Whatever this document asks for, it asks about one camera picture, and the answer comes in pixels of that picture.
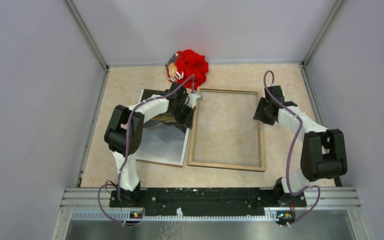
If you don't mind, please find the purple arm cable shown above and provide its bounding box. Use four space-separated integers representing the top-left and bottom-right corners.
263 70 321 228
97 74 197 227

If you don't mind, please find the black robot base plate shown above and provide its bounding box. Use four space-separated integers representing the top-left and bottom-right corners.
109 187 307 217

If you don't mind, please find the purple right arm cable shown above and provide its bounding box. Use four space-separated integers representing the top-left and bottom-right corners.
263 70 321 228

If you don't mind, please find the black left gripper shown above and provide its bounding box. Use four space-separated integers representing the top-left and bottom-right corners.
169 101 196 129

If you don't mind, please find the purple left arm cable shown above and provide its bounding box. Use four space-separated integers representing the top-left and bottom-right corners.
97 74 197 227

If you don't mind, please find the landscape photo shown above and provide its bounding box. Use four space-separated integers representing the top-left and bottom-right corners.
135 89 190 167

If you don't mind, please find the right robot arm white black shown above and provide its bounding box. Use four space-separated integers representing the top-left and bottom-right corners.
253 85 348 206

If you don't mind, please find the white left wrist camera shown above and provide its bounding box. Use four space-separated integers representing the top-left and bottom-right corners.
185 93 203 109

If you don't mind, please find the aluminium front rail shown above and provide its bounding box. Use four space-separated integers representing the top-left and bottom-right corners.
52 187 373 240

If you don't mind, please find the red crumpled cloth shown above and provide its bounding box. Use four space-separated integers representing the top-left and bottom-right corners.
165 49 209 91

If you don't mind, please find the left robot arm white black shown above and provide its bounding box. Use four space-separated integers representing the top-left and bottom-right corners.
104 83 203 207

